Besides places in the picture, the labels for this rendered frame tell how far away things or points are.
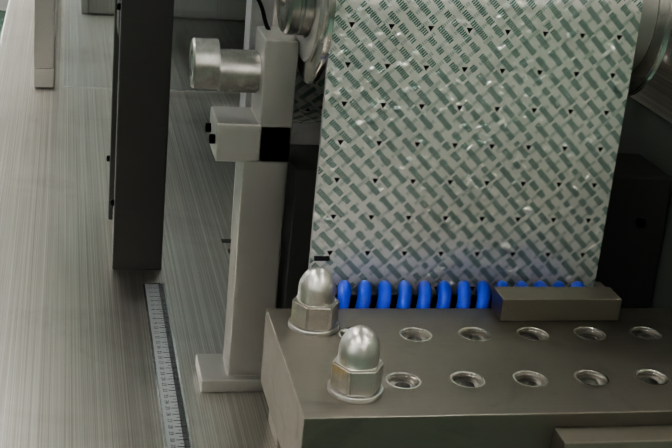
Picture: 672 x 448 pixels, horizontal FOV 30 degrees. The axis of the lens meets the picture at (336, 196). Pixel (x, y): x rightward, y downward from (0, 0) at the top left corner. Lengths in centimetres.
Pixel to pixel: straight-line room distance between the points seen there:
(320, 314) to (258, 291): 17
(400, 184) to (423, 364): 15
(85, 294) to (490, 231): 44
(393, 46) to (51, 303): 47
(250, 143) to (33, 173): 63
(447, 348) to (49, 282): 51
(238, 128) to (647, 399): 37
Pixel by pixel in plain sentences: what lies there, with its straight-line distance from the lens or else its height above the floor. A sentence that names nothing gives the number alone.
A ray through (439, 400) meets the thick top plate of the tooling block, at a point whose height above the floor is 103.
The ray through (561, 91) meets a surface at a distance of 96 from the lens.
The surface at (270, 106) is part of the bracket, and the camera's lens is 98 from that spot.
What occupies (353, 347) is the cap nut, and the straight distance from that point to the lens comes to 79.
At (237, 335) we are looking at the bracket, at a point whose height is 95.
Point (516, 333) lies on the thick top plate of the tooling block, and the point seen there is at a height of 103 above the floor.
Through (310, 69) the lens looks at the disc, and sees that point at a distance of 94.
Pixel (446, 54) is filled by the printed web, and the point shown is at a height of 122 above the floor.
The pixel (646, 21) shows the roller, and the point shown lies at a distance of 98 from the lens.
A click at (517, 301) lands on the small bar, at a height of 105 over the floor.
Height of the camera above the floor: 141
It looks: 19 degrees down
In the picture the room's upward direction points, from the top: 5 degrees clockwise
